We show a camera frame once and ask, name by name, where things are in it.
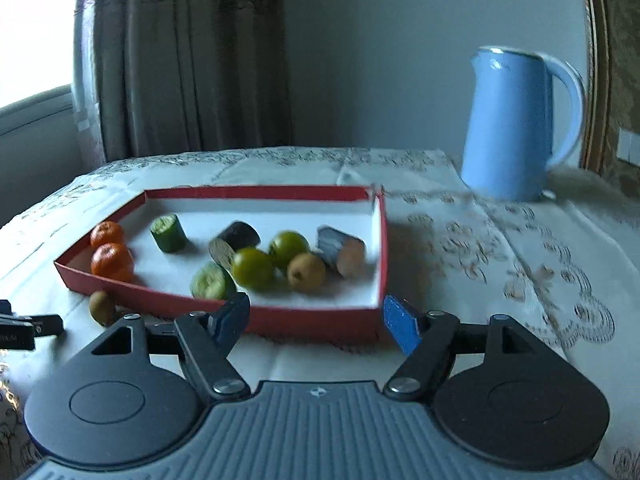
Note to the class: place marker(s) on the orange mandarin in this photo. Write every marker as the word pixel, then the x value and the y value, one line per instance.
pixel 107 232
pixel 113 261

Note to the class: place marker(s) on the green cut cucumber piece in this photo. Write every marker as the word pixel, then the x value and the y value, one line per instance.
pixel 168 233

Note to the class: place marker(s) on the white embroidered tablecloth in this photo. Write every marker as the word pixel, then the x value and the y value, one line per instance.
pixel 566 267

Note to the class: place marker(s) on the window frame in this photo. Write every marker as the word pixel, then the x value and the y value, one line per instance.
pixel 42 105

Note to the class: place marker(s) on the white wall switch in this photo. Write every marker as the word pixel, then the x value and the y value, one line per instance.
pixel 628 147

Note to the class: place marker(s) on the brown curtain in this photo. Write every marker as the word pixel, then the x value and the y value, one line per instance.
pixel 156 77

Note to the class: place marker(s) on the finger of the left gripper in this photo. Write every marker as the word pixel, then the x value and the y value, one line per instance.
pixel 20 332

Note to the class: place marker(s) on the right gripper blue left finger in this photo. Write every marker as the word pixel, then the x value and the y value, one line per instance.
pixel 226 325

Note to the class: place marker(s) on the red shallow cardboard tray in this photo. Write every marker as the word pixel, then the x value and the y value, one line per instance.
pixel 341 310

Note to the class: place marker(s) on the gold framed headboard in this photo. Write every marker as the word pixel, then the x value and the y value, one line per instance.
pixel 612 29

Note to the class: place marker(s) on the light blue electric kettle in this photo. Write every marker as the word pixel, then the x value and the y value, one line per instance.
pixel 508 150

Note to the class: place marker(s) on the brown longan on table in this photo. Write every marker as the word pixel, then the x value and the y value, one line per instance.
pixel 102 309

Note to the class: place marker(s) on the dark sugarcane piece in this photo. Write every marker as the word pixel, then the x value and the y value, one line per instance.
pixel 236 236
pixel 345 253

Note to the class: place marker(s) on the green tomato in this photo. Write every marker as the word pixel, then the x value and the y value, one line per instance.
pixel 252 269
pixel 285 246

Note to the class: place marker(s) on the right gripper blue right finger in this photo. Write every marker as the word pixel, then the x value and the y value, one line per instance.
pixel 403 322

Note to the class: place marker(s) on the brown longan fruit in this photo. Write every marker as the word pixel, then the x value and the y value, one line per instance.
pixel 306 273

